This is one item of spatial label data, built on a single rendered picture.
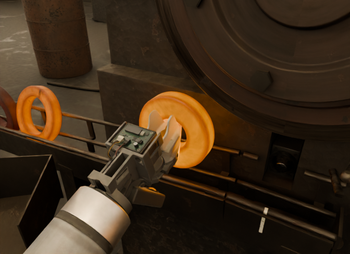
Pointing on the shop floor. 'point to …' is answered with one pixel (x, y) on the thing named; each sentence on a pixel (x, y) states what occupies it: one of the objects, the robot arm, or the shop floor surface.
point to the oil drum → (58, 33)
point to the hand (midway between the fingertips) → (175, 123)
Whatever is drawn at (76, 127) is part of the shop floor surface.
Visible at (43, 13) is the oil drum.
